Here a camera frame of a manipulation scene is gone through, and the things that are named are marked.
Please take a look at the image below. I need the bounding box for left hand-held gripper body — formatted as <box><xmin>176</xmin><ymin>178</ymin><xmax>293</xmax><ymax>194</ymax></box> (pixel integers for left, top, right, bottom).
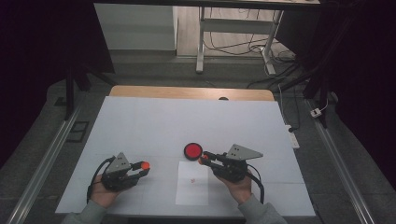
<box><xmin>101</xmin><ymin>151</ymin><xmax>138</xmax><ymax>192</ymax></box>

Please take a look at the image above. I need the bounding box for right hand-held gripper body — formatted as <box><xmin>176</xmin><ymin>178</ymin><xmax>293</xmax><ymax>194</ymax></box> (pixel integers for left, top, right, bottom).
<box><xmin>213</xmin><ymin>143</ymin><xmax>264</xmax><ymax>183</ymax></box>

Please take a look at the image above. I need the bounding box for round red ink pad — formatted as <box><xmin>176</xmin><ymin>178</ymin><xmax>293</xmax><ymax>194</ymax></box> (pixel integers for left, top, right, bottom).
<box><xmin>183</xmin><ymin>142</ymin><xmax>204</xmax><ymax>161</ymax></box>

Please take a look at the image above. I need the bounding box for person's right hand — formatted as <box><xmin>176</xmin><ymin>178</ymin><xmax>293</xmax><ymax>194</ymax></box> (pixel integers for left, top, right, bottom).
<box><xmin>215</xmin><ymin>170</ymin><xmax>254</xmax><ymax>206</ymax></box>

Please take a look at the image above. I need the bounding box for person's left hand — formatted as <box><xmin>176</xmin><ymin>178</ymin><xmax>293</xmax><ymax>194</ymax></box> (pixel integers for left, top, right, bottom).
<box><xmin>90</xmin><ymin>174</ymin><xmax>124</xmax><ymax>210</ymax></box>

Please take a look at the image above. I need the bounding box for white paper sheet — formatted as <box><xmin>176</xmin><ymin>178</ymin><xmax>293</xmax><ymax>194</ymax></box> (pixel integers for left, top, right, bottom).
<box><xmin>175</xmin><ymin>161</ymin><xmax>209</xmax><ymax>206</ymax></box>

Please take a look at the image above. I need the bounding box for white table cover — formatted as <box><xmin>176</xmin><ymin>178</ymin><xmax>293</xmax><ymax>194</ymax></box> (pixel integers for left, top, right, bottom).
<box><xmin>55</xmin><ymin>95</ymin><xmax>317</xmax><ymax>217</ymax></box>

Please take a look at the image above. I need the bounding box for black floor socket plate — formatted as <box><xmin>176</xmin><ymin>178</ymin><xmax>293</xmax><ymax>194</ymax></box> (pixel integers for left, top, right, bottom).
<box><xmin>66</xmin><ymin>120</ymin><xmax>91</xmax><ymax>144</ymax></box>

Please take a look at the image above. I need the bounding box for white power strip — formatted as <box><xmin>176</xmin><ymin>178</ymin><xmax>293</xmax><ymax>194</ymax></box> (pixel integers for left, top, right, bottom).
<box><xmin>284</xmin><ymin>124</ymin><xmax>301</xmax><ymax>149</ymax></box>

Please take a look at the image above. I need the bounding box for black metal stand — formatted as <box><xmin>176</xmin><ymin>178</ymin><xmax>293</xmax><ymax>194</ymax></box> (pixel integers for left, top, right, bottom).
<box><xmin>278</xmin><ymin>62</ymin><xmax>332</xmax><ymax>129</ymax></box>
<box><xmin>64</xmin><ymin>60</ymin><xmax>120</xmax><ymax>121</ymax></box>

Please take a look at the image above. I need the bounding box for white-legged desk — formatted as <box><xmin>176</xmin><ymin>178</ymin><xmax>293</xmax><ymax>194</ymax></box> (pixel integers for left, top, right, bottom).
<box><xmin>92</xmin><ymin>0</ymin><xmax>321</xmax><ymax>77</ymax></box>

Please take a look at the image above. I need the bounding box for white cabinet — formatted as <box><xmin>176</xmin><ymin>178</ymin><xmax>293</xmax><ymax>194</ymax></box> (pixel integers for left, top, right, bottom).
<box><xmin>93</xmin><ymin>3</ymin><xmax>178</xmax><ymax>52</ymax></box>

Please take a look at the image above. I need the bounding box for dark curtain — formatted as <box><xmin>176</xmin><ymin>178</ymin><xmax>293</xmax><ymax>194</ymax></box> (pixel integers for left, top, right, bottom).
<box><xmin>0</xmin><ymin>0</ymin><xmax>115</xmax><ymax>171</ymax></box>
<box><xmin>276</xmin><ymin>0</ymin><xmax>396</xmax><ymax>190</ymax></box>

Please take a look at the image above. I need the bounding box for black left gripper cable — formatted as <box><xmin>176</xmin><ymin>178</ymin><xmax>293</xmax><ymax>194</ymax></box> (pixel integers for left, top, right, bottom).
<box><xmin>86</xmin><ymin>156</ymin><xmax>116</xmax><ymax>204</ymax></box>

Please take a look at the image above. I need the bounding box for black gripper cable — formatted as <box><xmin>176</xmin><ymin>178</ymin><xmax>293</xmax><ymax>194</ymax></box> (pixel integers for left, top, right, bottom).
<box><xmin>246</xmin><ymin>163</ymin><xmax>266</xmax><ymax>205</ymax></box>
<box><xmin>86</xmin><ymin>156</ymin><xmax>116</xmax><ymax>204</ymax></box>

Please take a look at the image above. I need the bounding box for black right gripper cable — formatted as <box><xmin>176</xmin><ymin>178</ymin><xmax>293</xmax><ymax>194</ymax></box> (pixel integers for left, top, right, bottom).
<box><xmin>246</xmin><ymin>163</ymin><xmax>266</xmax><ymax>205</ymax></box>

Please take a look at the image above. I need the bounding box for aluminium floor rail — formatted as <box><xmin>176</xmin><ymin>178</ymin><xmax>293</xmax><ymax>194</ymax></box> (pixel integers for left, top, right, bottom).
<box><xmin>6</xmin><ymin>102</ymin><xmax>85</xmax><ymax>224</ymax></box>
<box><xmin>304</xmin><ymin>99</ymin><xmax>376</xmax><ymax>224</ymax></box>

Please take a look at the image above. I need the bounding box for thick black floor cable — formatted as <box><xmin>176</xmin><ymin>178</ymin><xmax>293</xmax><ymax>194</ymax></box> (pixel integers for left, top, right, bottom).
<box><xmin>247</xmin><ymin>62</ymin><xmax>301</xmax><ymax>91</ymax></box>

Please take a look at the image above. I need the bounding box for thin black floor cable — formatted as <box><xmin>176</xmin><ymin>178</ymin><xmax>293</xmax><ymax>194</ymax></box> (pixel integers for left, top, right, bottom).
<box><xmin>204</xmin><ymin>7</ymin><xmax>297</xmax><ymax>63</ymax></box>

